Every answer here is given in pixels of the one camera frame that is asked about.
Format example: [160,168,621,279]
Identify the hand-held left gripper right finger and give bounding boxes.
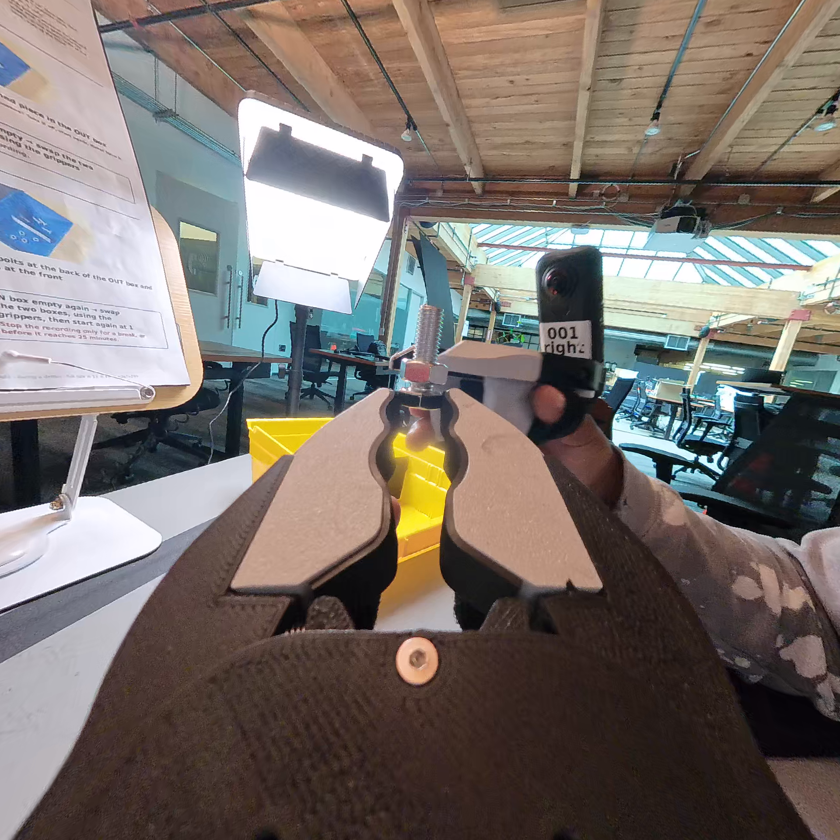
[438,390,605,630]

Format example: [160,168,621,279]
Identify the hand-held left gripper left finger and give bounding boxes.
[230,390,401,627]

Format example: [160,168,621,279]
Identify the silver hex nut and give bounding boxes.
[396,362,450,389]

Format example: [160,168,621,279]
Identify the silver hex bolt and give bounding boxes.
[392,303,452,414]

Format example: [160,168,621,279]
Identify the yellow plastic bin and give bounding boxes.
[246,417,455,563]

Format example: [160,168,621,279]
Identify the person's right forearm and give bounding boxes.
[612,445,840,721]

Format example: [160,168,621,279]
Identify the person's right hand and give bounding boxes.
[403,384,623,508]

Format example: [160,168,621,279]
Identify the wooden office desk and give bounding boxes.
[307,347,396,416]
[196,340,294,462]

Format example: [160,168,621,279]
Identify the black leaning board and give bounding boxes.
[413,232,462,350]

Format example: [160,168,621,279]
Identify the ceiling projector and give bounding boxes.
[645,204,714,255]

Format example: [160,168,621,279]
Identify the studio light panel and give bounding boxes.
[237,96,406,316]

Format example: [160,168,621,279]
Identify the printed instruction sheet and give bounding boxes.
[0,0,193,394]

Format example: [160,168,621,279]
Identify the black power cable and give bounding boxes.
[207,298,281,462]

